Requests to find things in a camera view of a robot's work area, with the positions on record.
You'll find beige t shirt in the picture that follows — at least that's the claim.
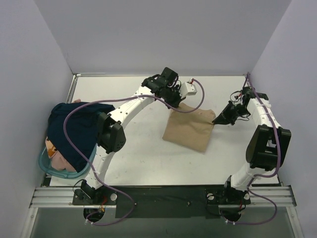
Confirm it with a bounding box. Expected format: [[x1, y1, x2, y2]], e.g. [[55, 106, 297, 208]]
[[162, 109, 215, 153]]

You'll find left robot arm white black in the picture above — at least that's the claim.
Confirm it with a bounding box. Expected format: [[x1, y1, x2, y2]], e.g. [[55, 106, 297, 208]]
[[81, 67, 182, 204]]

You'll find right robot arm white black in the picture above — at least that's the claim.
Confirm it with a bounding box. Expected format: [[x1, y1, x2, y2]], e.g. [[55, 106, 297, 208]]
[[213, 87, 291, 203]]

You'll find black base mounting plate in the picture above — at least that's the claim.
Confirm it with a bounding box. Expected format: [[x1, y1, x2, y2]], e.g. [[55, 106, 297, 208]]
[[72, 185, 251, 221]]

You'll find navy blue t shirt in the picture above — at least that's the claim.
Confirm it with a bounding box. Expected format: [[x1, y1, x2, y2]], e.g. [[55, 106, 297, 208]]
[[47, 101, 116, 173]]

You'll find pink patterned t shirt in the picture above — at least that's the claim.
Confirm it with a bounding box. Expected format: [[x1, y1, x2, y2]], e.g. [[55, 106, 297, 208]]
[[45, 99, 86, 172]]

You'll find teal plastic basket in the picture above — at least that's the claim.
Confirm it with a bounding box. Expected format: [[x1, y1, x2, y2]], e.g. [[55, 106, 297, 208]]
[[38, 144, 97, 179]]

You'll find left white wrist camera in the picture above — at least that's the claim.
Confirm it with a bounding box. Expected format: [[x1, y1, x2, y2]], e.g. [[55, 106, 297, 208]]
[[180, 79, 197, 98]]

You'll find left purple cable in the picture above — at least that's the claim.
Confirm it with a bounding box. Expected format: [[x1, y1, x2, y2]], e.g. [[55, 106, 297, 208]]
[[63, 78, 205, 226]]

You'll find aluminium frame rail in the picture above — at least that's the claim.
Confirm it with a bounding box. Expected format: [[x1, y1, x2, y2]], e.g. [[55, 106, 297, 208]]
[[30, 185, 296, 208]]

